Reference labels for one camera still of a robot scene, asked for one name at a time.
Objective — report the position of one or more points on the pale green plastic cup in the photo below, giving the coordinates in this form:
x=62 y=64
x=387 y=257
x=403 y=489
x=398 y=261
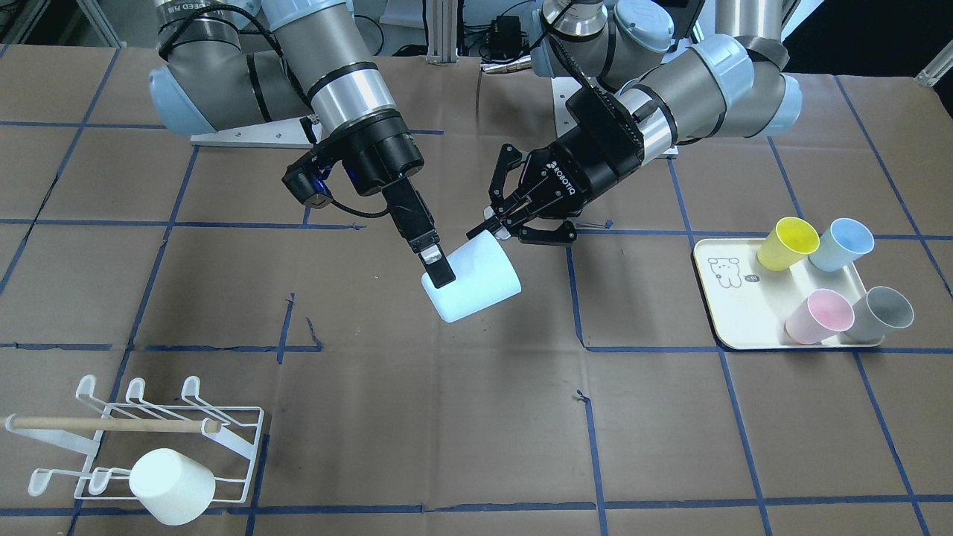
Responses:
x=171 y=486

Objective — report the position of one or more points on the aluminium frame post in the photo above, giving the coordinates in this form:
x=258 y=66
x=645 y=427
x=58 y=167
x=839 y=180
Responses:
x=441 y=25

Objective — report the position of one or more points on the grey plastic cup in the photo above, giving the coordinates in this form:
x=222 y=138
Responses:
x=880 y=312

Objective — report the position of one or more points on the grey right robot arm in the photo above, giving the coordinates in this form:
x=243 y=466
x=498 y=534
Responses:
x=227 y=66

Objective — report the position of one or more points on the pink plastic cup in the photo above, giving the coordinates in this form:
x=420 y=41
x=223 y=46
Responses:
x=824 y=313

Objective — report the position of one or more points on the light blue plastic cup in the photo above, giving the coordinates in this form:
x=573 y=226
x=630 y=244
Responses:
x=484 y=277

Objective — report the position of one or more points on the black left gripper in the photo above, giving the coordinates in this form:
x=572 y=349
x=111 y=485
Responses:
x=583 y=176

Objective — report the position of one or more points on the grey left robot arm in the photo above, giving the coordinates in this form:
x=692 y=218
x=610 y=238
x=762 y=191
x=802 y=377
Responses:
x=729 y=84

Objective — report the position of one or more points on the cream tray with bunny drawing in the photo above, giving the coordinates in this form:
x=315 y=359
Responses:
x=749 y=304

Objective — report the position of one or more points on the yellow plastic cup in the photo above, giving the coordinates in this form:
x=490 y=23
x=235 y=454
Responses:
x=790 y=241

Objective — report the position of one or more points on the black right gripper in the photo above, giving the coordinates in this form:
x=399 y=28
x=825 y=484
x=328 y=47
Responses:
x=382 y=154

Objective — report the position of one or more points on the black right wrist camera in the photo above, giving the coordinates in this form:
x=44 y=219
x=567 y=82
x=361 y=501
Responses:
x=305 y=180

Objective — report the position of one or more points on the white wire cup rack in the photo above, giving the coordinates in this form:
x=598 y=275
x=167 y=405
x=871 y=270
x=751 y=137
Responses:
x=234 y=429

